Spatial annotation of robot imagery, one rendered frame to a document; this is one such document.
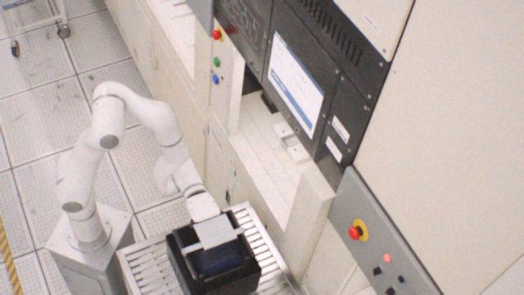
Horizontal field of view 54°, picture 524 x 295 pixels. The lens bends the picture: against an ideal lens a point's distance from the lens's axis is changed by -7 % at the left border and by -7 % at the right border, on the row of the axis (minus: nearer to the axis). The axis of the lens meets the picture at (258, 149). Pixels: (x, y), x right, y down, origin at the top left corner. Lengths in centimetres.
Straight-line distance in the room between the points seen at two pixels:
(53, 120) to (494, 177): 302
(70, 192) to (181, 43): 120
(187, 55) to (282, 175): 83
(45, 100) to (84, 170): 201
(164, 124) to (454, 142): 90
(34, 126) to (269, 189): 190
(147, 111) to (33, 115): 215
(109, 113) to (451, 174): 97
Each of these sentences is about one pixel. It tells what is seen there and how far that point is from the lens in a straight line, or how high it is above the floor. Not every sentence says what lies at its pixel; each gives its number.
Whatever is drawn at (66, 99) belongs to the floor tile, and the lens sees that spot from 380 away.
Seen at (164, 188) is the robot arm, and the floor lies 113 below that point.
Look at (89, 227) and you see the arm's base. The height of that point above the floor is 89.
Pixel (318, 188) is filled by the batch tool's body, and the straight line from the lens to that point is 167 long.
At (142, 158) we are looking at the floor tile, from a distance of 342.
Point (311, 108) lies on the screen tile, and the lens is 161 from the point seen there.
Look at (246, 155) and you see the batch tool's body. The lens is 236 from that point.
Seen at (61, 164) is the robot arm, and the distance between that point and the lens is 200.
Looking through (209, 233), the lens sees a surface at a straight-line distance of 188.
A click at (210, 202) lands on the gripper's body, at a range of 193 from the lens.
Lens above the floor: 277
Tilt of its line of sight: 53 degrees down
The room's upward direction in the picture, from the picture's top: 9 degrees clockwise
